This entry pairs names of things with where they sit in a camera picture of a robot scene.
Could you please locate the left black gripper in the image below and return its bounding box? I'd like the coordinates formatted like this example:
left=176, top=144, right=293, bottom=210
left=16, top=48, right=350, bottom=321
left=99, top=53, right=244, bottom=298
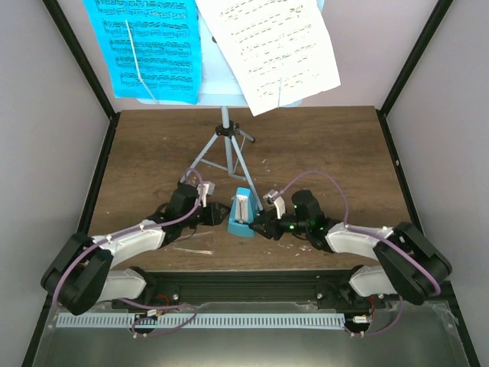
left=181, top=203, right=232, bottom=229

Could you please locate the light blue music stand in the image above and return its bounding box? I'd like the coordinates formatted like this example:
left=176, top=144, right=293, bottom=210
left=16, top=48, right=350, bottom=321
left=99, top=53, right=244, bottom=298
left=135, top=0, right=325, bottom=213

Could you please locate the right black frame post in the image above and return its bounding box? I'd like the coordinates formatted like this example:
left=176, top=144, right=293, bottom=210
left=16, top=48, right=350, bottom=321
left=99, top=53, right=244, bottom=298
left=379, top=0, right=454, bottom=114

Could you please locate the blue metronome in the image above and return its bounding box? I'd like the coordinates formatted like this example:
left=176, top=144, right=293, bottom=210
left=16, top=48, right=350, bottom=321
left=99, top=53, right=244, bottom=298
left=227, top=187, right=258, bottom=238

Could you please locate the black frame post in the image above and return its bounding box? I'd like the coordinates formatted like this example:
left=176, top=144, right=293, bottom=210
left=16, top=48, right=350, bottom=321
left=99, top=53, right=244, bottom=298
left=40, top=0, right=117, bottom=119
left=379, top=0, right=454, bottom=114

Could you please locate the left black frame post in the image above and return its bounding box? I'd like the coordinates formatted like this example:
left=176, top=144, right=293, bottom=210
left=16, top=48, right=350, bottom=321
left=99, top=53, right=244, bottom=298
left=40, top=0, right=117, bottom=119

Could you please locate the blue sheet music page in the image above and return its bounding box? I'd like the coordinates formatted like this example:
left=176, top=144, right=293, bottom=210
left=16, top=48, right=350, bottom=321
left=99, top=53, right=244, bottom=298
left=83, top=0, right=202, bottom=105

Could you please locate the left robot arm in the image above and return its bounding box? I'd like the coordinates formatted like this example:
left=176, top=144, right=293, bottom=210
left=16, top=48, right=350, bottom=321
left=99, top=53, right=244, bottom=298
left=40, top=182, right=231, bottom=315

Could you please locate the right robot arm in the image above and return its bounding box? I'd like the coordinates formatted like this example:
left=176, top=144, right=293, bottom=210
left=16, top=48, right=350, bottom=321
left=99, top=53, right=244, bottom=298
left=249, top=190, right=452, bottom=308

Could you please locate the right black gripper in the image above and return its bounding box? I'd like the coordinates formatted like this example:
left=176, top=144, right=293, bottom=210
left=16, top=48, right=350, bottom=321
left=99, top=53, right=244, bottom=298
left=248, top=209, right=309, bottom=242

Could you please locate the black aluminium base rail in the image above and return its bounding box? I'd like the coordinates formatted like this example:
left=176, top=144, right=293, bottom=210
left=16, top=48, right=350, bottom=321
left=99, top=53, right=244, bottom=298
left=134, top=270, right=374, bottom=311

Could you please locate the clear metronome cover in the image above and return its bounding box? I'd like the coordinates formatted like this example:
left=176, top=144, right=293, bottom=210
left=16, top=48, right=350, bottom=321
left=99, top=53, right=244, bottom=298
left=169, top=231, right=215, bottom=255

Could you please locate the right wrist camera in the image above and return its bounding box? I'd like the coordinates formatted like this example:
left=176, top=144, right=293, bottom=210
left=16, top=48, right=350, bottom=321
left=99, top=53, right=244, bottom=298
left=263, top=190, right=287, bottom=219

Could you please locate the light blue slotted cable duct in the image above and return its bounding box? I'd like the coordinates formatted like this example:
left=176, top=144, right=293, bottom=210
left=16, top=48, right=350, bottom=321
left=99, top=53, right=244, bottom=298
left=55, top=313, right=345, bottom=330

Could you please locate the white sheet music page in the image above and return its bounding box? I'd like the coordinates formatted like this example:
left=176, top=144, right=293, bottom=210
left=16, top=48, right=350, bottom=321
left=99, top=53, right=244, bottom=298
left=196, top=1, right=341, bottom=115

